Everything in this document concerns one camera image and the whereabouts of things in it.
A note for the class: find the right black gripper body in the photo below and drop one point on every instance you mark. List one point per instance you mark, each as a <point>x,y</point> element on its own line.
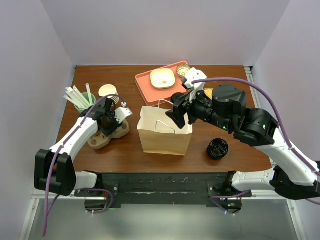
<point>199,107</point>

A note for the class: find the cardboard cup carrier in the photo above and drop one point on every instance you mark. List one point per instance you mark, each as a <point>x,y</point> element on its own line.
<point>99,140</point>

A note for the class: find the stack of paper cups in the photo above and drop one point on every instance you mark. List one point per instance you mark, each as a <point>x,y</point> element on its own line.
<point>110,91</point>

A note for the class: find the cream square plate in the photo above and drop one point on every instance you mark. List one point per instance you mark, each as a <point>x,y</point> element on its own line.
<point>162,78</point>

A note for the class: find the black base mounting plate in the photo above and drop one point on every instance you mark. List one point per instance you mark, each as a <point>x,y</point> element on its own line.
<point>184,188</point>

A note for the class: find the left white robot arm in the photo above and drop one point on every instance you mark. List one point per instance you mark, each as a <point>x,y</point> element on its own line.
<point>54,170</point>

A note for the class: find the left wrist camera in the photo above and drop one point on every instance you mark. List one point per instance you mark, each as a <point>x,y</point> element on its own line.
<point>122,112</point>

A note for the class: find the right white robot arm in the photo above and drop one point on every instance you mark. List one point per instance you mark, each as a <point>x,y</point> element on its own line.
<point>255,127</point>

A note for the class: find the small floral bowl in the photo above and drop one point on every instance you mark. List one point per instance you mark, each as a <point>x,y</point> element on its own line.
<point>183,69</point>

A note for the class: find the green straw holder cup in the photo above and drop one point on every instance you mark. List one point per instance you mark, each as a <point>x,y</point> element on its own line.
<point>90,97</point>

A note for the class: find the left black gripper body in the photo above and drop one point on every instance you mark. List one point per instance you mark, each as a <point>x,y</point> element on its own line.
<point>111,124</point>

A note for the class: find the wrapped white straw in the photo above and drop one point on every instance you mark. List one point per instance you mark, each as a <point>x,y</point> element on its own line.
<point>71,93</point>
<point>74,101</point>
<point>81,96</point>

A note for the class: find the round woven yellow coaster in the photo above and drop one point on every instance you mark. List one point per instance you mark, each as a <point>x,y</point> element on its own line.
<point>208,92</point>

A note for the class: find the stack of black lids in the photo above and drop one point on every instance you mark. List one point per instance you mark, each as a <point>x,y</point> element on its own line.
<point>217,149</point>

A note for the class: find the brown paper bag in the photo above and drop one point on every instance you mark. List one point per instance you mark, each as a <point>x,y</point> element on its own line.
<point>159,134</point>

